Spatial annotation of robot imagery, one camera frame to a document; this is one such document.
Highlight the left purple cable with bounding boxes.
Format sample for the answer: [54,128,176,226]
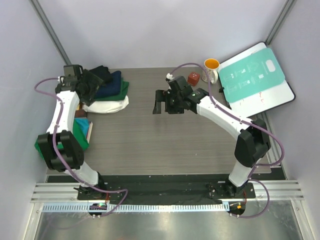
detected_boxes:
[33,76,129,217]

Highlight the red cube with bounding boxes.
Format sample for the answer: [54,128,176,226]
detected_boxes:
[187,72,201,87]

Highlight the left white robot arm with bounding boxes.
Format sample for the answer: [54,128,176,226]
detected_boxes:
[36,64,107,200]

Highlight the bright green crumpled shirt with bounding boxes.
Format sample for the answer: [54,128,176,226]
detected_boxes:
[33,119,91,161]

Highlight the white board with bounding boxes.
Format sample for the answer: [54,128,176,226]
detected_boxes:
[219,42,296,117]

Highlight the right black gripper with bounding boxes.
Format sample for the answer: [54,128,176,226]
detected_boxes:
[154,89,185,114]

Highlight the navy blue folded shirt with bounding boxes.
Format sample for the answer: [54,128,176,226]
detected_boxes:
[94,70,122,99]

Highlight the white mug orange inside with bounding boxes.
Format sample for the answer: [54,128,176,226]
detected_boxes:
[201,58,220,84]

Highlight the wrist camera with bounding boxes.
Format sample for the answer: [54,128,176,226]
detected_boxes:
[58,64,84,86]
[165,73,190,94]

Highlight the white folded shirt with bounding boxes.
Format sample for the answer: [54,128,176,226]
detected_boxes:
[82,95,129,114]

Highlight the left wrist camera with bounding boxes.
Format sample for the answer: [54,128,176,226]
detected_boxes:
[58,64,84,86]

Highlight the brown picture book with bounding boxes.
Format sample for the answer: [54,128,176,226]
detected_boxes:
[74,104,93,143]

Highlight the turquoise shirt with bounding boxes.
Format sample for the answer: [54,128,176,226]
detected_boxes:
[74,118,90,137]

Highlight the dark green folded shirt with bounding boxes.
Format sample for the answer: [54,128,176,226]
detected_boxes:
[96,80,131,102]

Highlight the teal folding template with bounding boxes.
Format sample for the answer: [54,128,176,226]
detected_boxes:
[218,47,285,103]

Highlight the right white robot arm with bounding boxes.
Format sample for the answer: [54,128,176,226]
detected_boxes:
[152,87,270,198]

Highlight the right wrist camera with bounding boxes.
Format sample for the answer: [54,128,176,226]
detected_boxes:
[165,73,190,94]

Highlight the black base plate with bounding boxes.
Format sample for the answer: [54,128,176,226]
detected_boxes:
[76,174,257,206]

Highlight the black t shirt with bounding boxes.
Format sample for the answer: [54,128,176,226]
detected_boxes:
[89,65,113,86]

